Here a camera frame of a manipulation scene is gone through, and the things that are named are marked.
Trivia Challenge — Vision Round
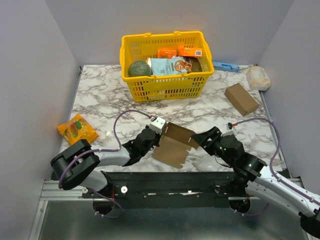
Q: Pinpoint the brown cardboard box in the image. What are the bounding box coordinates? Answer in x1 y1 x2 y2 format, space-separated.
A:
224 83 260 116
152 122 199 169

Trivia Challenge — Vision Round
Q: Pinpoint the beige wrapped bread bag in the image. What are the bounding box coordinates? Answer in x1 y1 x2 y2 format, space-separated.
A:
246 66 271 91

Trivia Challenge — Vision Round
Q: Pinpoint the light blue snack bag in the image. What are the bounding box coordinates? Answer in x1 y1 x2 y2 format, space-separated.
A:
150 56 190 76

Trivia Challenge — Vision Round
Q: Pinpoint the orange gummy candy bag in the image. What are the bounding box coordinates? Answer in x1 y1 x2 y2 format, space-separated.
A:
57 114 99 146

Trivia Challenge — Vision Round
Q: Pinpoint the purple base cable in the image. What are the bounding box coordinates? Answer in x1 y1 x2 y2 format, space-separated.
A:
87 187 124 220
233 199 271 217

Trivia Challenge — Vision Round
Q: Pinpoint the blue tissue packet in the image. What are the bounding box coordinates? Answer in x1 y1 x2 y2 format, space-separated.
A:
213 61 240 73

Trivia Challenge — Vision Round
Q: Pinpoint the yellow plastic shopping basket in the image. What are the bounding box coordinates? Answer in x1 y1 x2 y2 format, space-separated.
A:
119 31 214 102

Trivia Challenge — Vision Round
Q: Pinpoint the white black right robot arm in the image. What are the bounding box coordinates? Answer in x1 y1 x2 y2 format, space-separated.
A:
191 127 320 238

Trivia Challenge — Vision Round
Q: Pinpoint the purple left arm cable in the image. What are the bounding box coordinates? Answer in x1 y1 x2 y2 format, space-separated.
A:
58 109 155 190

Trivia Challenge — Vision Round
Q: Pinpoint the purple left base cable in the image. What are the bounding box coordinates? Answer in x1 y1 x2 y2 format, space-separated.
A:
87 187 124 220

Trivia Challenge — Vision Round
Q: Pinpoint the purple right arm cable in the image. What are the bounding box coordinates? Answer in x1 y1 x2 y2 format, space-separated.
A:
232 117 320 205

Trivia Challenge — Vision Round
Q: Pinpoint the orange snack box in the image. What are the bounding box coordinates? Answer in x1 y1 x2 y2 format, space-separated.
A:
157 49 177 59
177 46 203 57

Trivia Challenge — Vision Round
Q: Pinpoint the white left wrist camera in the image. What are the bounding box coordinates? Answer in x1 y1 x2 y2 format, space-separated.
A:
149 116 167 135

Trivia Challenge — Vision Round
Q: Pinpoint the orange snack box right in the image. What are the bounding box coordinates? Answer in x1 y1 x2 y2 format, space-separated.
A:
177 46 203 57

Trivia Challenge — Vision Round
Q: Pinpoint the folded brown cardboard box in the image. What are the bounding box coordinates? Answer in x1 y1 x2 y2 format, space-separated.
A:
224 83 260 116

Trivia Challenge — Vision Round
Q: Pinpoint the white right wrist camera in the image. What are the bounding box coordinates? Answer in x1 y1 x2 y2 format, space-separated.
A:
226 122 238 132

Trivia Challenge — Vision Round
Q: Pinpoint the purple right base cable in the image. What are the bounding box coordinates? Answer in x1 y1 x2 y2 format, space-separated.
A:
233 199 271 217

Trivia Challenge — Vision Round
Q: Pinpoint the green round melon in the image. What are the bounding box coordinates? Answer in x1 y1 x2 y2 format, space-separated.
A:
128 60 152 77

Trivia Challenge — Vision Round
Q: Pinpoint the orange snack box left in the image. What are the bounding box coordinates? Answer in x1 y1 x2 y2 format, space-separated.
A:
157 49 177 59

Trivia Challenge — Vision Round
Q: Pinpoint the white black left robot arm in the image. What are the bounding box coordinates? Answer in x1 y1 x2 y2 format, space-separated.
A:
50 127 161 198

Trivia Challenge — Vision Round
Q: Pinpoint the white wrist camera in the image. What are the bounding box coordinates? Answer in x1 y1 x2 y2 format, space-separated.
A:
226 122 238 132
149 116 167 135

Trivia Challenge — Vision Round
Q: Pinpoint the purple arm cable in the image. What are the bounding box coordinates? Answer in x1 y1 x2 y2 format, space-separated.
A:
232 117 320 205
58 109 155 190

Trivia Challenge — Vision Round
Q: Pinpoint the dark brown snack packet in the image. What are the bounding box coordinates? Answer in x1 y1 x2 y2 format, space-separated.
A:
184 56 203 73

